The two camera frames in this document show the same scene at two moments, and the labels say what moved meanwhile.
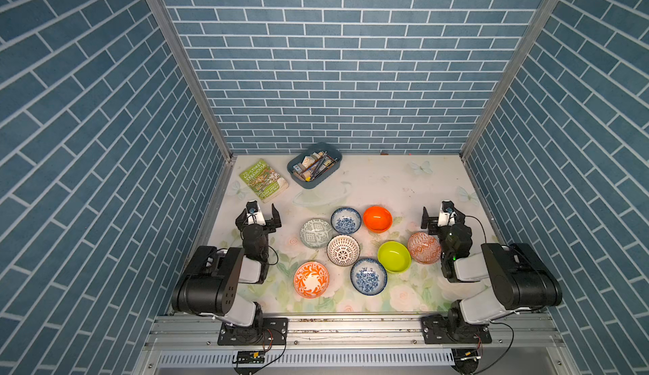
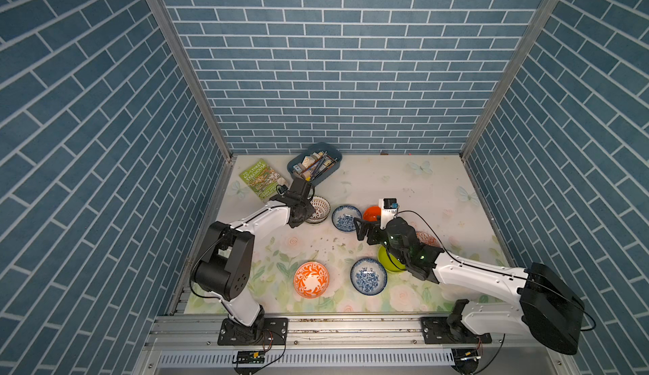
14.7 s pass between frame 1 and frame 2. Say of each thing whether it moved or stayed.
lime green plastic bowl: stayed
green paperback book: stayed
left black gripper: moved
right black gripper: moved
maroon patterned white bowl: moved
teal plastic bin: stayed
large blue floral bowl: stayed
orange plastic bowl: stayed
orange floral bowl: stayed
